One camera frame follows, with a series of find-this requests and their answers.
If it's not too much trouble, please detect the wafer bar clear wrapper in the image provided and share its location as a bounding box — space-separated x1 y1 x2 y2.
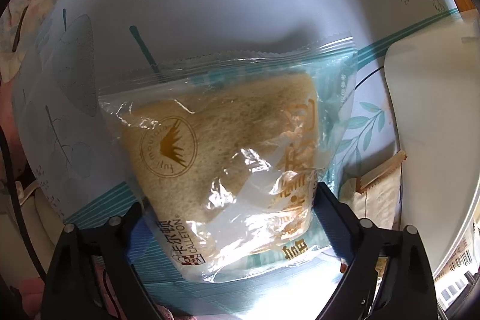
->
338 150 407 229

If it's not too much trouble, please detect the sliced bread blue bag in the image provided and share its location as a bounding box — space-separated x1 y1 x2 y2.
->
97 37 357 283

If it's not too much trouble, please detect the teal striped placemat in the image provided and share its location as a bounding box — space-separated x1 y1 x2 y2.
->
64 2 458 319

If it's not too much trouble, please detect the white plastic bin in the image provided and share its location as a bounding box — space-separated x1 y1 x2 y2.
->
384 10 479 275

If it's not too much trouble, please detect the light blue tree tablecloth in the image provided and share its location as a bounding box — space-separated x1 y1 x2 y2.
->
10 0 456 219

